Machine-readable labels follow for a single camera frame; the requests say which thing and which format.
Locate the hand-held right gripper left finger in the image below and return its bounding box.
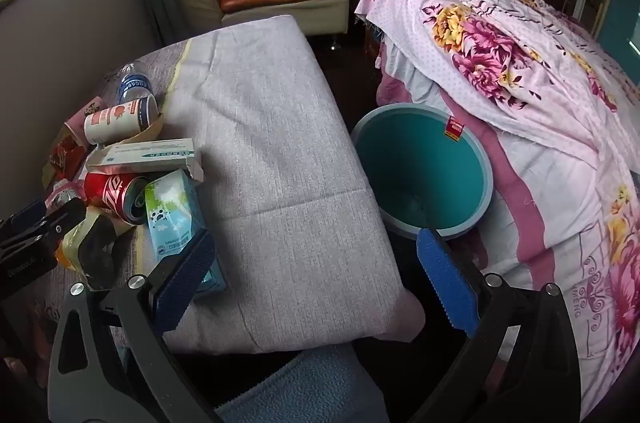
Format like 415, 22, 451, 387
47, 230, 217, 423

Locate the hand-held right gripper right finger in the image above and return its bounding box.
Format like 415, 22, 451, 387
405, 228, 581, 423

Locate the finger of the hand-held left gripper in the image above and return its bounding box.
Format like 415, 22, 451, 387
0, 200, 47, 235
20, 198, 87, 250

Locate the pink white plastic wrapper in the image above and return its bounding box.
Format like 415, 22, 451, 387
45, 180, 88, 214

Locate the yellow black snack wrapper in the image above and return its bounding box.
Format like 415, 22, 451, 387
55, 205, 136, 291

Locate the red cola can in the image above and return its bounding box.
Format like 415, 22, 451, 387
82, 172, 150, 225

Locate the orange wafer snack packet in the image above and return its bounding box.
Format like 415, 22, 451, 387
47, 128, 91, 184

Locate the light blue paw print carton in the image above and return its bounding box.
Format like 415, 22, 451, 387
144, 169, 228, 301

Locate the pink paper cup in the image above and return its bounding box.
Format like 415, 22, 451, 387
65, 97, 103, 144

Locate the white cardboard medicine box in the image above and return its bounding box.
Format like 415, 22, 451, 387
85, 138, 206, 184

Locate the white red drink can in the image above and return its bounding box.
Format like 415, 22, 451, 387
83, 95, 160, 146

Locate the brown paper bowl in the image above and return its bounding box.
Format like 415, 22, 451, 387
97, 113, 166, 151

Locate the teal plastic bin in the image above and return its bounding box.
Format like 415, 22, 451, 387
349, 103, 496, 240

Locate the clear water bottle blue label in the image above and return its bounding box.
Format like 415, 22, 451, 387
117, 62, 156, 104

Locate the white pink bed sheet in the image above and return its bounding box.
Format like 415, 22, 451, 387
375, 38, 640, 409

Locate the lilac table cloth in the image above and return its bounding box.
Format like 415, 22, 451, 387
20, 15, 426, 356

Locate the blue fleece cloth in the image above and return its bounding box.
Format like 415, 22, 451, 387
215, 345, 391, 423

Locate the grey upholstered panel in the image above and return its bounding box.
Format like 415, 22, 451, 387
0, 0, 161, 144

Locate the pink floral bed cover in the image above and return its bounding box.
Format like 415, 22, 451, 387
354, 0, 640, 184

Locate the teal cabinet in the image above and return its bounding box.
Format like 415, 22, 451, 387
597, 0, 640, 54

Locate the wooden bed frame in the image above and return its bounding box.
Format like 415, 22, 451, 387
362, 25, 386, 61

